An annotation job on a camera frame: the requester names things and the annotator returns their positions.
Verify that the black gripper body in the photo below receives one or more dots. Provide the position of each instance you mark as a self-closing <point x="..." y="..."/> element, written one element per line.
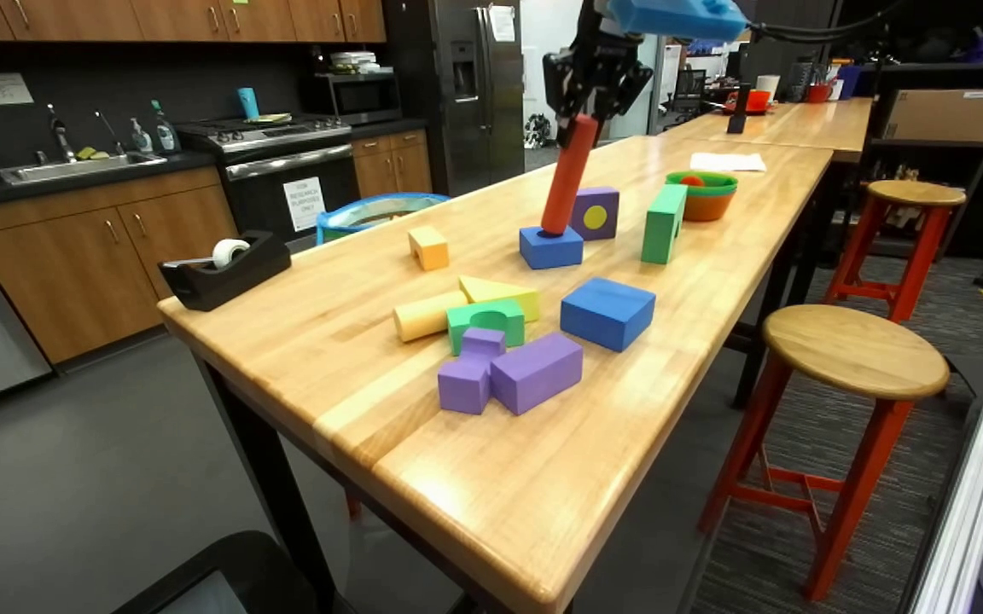
<point x="595" y="73"/>

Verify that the orange cylinder block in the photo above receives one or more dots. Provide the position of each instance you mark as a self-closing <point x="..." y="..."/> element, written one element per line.
<point x="568" y="182"/>

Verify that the white robot base platform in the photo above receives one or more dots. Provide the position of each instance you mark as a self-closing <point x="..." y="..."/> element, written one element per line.
<point x="971" y="513"/>

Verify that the purple block yellow circle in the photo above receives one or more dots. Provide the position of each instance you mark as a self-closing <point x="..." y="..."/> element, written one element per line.
<point x="595" y="215"/>

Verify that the blue block with hole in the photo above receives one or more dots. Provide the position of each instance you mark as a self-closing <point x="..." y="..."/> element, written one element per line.
<point x="547" y="250"/>

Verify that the teal arch block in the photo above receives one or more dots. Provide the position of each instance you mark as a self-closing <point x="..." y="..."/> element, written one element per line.
<point x="663" y="226"/>

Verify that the yellow triangle block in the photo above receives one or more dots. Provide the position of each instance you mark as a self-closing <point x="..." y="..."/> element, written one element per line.
<point x="505" y="294"/>

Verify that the blue solid foam block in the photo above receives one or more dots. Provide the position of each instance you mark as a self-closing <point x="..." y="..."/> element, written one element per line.
<point x="609" y="316"/>

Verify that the small green arch block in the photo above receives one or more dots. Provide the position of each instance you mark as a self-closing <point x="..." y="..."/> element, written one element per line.
<point x="485" y="319"/>

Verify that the yellow cylinder block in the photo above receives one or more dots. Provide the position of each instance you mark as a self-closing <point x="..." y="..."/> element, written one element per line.
<point x="426" y="319"/>

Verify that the purple rectangular block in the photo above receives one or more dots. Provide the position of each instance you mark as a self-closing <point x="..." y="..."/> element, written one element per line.
<point x="538" y="374"/>

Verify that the purple notched block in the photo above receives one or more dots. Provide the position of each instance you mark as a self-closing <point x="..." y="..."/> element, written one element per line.
<point x="466" y="380"/>

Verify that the red ball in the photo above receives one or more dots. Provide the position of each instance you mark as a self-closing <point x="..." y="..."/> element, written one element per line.
<point x="690" y="182"/>

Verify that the black refrigerator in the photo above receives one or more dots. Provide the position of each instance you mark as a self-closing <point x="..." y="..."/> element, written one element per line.
<point x="460" y="102"/>

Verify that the black bottle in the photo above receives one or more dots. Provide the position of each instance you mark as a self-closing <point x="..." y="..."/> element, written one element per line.
<point x="738" y="108"/>

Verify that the white paper sheet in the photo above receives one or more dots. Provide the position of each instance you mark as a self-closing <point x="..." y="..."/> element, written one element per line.
<point x="728" y="160"/>

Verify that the orange bowl green rim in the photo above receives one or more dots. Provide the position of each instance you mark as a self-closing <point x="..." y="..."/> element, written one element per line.
<point x="712" y="204"/>

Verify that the red bowl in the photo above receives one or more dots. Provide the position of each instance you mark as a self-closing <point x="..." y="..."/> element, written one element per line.
<point x="754" y="99"/>

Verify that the narrow wooden base cabinet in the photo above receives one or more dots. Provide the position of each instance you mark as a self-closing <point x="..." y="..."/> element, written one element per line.
<point x="392" y="160"/>

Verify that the small orange-yellow cube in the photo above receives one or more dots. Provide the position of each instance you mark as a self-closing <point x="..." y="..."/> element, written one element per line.
<point x="431" y="250"/>

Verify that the steel microwave oven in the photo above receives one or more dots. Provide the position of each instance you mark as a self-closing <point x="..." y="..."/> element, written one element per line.
<point x="356" y="95"/>

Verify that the white paper sign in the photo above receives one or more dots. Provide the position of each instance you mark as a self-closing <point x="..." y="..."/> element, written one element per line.
<point x="304" y="204"/>

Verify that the steel kitchen oven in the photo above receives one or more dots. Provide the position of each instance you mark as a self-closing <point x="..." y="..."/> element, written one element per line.
<point x="290" y="171"/>

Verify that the wooden stool orange legs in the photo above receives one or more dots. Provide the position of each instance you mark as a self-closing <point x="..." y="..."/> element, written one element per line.
<point x="855" y="352"/>
<point x="912" y="194"/>

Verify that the blue cup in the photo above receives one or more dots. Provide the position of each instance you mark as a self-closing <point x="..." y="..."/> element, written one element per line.
<point x="251" y="102"/>

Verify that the black framed cardboard box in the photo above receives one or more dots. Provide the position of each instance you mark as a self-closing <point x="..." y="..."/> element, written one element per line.
<point x="942" y="115"/>

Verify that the white tape roll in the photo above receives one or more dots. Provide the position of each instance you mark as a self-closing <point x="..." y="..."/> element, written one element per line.
<point x="232" y="250"/>

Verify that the black tape dispenser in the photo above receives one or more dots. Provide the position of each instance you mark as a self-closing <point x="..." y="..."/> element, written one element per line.
<point x="224" y="280"/>

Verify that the steel kitchen sink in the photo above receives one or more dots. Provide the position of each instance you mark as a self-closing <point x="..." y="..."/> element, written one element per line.
<point x="69" y="168"/>

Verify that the wide wooden base cabinet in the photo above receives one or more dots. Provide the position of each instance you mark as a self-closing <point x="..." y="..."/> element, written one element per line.
<point x="85" y="267"/>

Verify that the black chair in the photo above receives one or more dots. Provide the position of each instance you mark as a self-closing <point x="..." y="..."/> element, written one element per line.
<point x="232" y="573"/>

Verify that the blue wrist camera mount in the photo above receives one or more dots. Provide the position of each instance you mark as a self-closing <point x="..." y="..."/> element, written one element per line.
<point x="674" y="17"/>

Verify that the wooden wall cabinets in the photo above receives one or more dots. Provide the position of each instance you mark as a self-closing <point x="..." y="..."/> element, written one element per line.
<point x="174" y="17"/>

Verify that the black table frame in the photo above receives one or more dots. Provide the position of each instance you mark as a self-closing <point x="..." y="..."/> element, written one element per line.
<point x="271" y="480"/>

